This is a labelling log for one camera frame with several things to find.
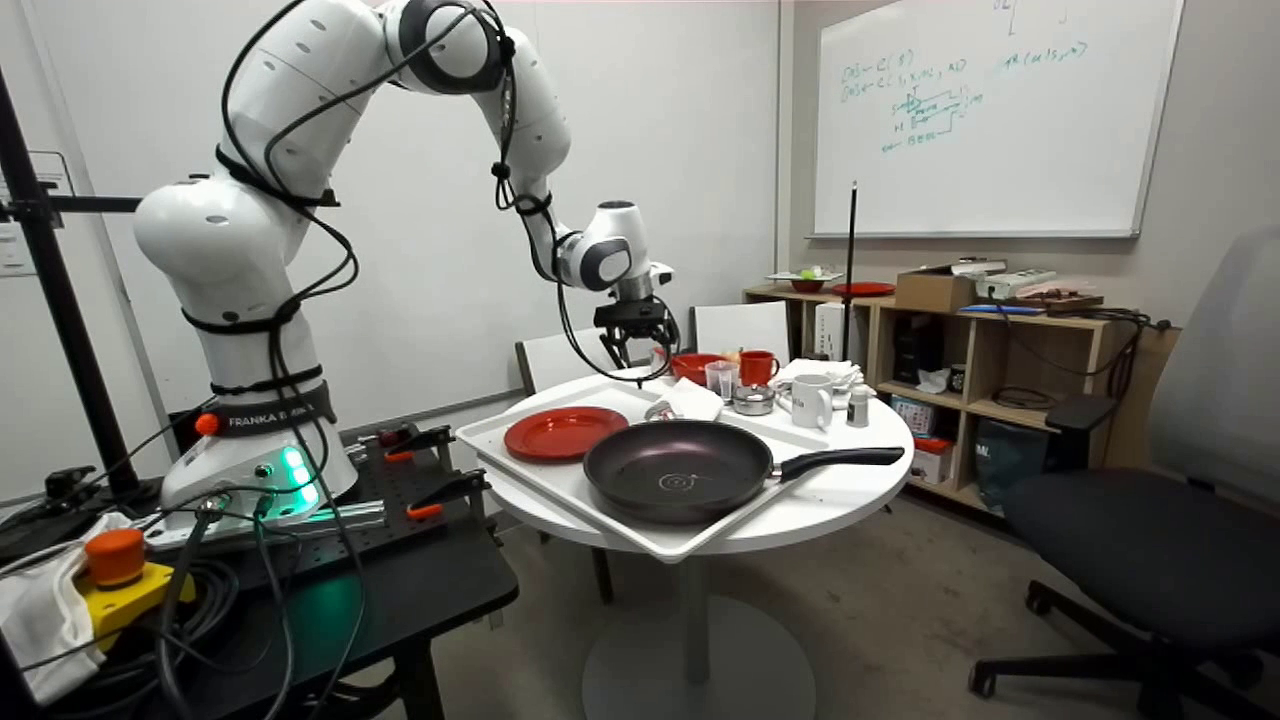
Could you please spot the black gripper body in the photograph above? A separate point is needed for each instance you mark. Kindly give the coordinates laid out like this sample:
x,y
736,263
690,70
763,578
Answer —
x,y
636,320

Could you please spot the red-brown round plate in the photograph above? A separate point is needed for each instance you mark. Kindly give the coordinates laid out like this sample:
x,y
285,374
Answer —
x,y
564,435

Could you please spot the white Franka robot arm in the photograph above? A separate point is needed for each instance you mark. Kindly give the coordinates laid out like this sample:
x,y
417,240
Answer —
x,y
213,240

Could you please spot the red plate on shelf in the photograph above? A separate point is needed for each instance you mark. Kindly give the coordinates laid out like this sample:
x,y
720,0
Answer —
x,y
864,290

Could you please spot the red bowl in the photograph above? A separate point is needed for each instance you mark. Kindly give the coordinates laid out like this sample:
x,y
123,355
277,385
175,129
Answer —
x,y
697,370

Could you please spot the clear plastic measuring cup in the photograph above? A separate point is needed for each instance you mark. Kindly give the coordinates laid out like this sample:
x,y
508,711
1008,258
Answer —
x,y
716,385

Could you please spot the plain white folding chair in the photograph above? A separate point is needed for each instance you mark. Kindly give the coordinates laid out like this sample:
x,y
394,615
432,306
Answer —
x,y
743,330

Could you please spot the red cup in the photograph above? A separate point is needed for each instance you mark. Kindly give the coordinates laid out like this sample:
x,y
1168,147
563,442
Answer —
x,y
758,370

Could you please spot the black frying pan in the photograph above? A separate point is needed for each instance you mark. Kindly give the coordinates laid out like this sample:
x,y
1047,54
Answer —
x,y
672,474

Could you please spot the small dark bowl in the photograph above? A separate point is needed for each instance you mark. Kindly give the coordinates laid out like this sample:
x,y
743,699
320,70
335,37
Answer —
x,y
809,280

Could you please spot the white rectangular tray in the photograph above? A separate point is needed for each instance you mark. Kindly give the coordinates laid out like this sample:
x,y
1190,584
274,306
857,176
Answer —
x,y
535,483

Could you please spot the plain white towel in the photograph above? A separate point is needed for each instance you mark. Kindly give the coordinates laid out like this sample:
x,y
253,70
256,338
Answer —
x,y
820,370

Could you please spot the white printed mug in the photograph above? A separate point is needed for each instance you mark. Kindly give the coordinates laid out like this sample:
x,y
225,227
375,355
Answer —
x,y
809,403

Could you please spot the thin black pole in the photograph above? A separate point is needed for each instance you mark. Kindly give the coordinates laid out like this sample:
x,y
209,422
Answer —
x,y
854,264

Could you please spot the small silver shaker can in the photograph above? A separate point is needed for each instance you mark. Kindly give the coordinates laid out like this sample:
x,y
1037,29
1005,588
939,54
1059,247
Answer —
x,y
857,411

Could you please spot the black orange clamp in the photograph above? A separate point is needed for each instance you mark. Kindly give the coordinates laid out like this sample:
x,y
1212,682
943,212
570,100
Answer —
x,y
402,456
426,508

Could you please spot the cardboard box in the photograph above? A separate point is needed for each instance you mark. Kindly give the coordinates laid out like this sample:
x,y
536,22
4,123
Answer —
x,y
932,290

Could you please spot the red lidded white container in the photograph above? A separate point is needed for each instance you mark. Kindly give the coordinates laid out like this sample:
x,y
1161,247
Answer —
x,y
932,462

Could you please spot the black robot cart table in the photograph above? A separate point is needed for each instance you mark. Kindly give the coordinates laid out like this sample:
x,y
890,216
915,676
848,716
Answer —
x,y
426,584

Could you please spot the dark blue storage bin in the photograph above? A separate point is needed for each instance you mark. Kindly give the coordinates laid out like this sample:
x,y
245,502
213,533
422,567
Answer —
x,y
1008,466

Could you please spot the wooden shelf unit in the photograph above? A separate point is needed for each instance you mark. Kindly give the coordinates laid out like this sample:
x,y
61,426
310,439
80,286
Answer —
x,y
1052,345

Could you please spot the grey black office chair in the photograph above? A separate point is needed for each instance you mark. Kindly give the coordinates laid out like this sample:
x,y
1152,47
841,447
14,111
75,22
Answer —
x,y
1144,544

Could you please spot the orange yellow emergency stop button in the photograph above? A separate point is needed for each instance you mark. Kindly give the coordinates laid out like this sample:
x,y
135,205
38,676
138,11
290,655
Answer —
x,y
118,560

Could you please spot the crumpled white rag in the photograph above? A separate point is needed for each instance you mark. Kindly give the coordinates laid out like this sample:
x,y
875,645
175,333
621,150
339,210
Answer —
x,y
40,625

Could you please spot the round white pedestal table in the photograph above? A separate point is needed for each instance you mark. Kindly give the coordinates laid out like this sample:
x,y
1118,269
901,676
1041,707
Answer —
x,y
854,487

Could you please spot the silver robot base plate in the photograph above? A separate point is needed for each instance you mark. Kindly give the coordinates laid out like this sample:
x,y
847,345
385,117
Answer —
x,y
349,517

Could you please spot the wall whiteboard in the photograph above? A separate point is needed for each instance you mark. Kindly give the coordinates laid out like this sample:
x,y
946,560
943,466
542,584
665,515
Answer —
x,y
1015,132

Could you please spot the black metal camera stand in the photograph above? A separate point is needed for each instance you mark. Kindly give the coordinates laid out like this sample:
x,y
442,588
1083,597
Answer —
x,y
54,280

